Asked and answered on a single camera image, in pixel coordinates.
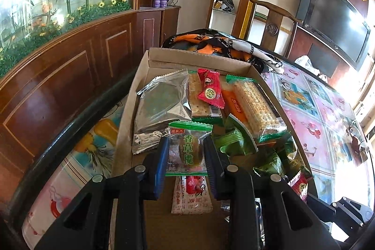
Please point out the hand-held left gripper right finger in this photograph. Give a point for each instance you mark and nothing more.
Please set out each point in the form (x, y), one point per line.
(212, 168)

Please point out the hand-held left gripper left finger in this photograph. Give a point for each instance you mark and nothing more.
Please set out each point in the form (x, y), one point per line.
(163, 168)

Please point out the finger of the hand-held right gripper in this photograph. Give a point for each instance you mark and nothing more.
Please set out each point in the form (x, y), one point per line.
(320, 207)
(351, 210)

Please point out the green olive candy packet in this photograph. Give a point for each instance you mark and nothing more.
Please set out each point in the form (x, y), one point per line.
(187, 150)

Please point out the white red snack packet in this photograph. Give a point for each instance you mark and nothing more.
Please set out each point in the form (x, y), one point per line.
(190, 200)

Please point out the cardboard box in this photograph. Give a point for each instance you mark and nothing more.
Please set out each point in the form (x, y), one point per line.
(175, 232)

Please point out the red candy packet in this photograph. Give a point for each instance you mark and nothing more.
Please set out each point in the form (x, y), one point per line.
(299, 187)
(209, 91)

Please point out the green jelly packet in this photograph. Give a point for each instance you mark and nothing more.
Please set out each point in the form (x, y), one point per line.
(234, 141)

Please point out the orange snack packet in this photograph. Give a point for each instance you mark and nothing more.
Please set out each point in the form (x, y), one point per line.
(234, 105)

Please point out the cracker packet with green ends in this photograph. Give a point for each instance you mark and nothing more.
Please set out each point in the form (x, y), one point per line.
(257, 112)

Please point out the printed tablecloth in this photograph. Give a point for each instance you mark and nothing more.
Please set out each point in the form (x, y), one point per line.
(307, 121)

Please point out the patterned scarf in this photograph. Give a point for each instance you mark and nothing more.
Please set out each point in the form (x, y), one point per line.
(222, 45)

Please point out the white plastic bag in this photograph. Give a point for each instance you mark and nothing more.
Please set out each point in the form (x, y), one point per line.
(304, 61)

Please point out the wooden cabinet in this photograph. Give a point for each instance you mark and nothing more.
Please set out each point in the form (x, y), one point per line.
(170, 24)

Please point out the wooden chair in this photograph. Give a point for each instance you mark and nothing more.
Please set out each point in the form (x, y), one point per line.
(271, 27)

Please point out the dark bag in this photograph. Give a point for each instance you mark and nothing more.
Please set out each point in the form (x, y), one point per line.
(225, 2)

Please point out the black television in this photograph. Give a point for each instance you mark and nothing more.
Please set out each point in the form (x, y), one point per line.
(337, 24)

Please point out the curved wooden wall panel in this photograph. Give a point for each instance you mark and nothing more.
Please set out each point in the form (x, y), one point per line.
(58, 77)

